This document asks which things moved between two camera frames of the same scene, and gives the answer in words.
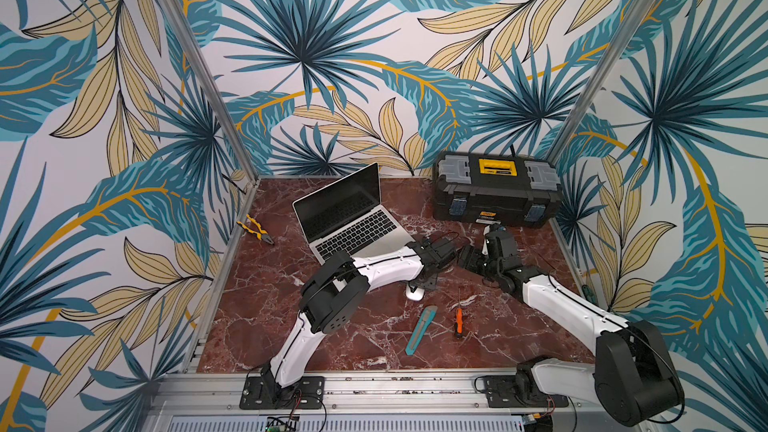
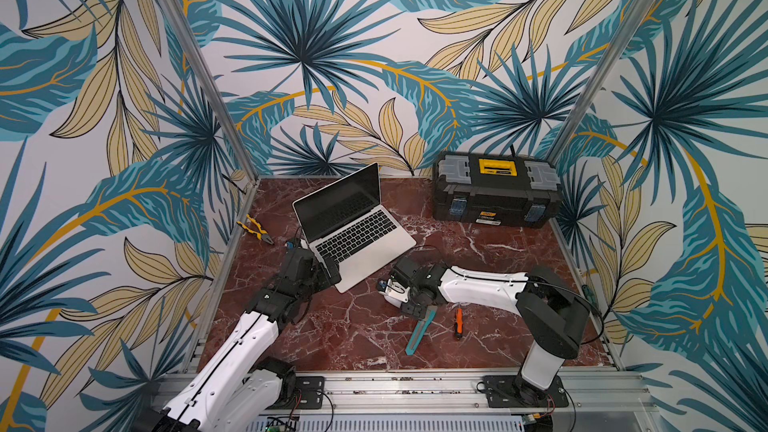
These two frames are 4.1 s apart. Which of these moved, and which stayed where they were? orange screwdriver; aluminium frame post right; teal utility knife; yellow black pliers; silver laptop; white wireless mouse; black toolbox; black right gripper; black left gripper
Moved: white wireless mouse; black left gripper; black right gripper
Stayed: orange screwdriver; aluminium frame post right; silver laptop; black toolbox; teal utility knife; yellow black pliers
